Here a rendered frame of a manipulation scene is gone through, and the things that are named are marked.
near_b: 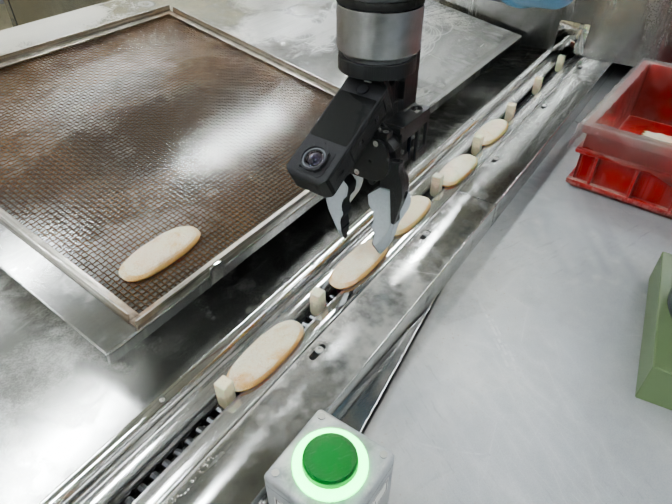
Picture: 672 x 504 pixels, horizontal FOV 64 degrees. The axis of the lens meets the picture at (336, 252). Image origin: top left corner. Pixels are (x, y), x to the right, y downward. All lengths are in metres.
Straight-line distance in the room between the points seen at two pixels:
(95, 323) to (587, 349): 0.49
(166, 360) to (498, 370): 0.34
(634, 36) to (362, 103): 0.84
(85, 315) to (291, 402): 0.21
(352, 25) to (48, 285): 0.37
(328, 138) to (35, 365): 0.38
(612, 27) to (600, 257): 0.61
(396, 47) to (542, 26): 0.83
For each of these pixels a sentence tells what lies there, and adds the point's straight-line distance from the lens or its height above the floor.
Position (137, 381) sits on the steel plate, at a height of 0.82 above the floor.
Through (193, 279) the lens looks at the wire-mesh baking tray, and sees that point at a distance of 0.55.
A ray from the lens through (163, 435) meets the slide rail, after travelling 0.50.
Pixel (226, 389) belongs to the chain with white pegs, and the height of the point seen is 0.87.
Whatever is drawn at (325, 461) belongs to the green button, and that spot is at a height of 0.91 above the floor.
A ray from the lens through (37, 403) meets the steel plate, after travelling 0.61.
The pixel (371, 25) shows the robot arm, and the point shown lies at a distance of 0.47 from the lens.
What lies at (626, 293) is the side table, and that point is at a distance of 0.72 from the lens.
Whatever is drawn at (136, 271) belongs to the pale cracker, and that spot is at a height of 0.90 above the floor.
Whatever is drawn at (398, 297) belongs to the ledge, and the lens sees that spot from 0.57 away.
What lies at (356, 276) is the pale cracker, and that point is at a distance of 0.60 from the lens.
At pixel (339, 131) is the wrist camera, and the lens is 0.48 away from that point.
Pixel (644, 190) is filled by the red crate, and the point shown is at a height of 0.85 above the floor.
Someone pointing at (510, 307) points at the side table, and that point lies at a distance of 0.65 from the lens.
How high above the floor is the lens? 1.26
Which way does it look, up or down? 40 degrees down
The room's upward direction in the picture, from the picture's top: straight up
